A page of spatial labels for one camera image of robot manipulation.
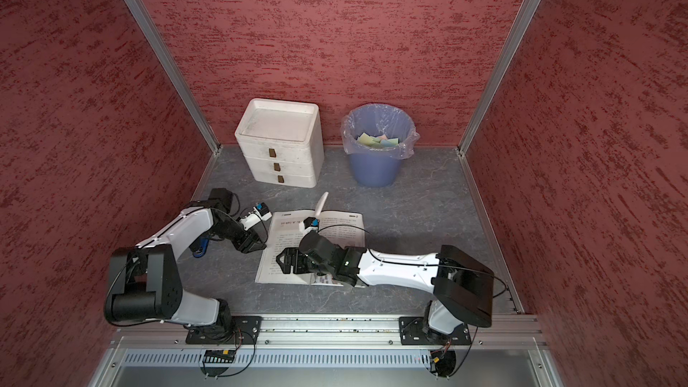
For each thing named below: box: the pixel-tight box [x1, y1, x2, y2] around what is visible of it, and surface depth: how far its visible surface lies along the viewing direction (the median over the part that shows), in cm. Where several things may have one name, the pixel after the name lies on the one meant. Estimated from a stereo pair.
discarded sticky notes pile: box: [355, 132, 400, 147], surface depth 106 cm
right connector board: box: [430, 349, 457, 378], surface depth 72 cm
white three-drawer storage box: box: [234, 98, 325, 190], surface depth 98 cm
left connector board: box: [203, 349, 237, 364], surface depth 74 cm
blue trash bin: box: [340, 103, 421, 188], surface depth 100 cm
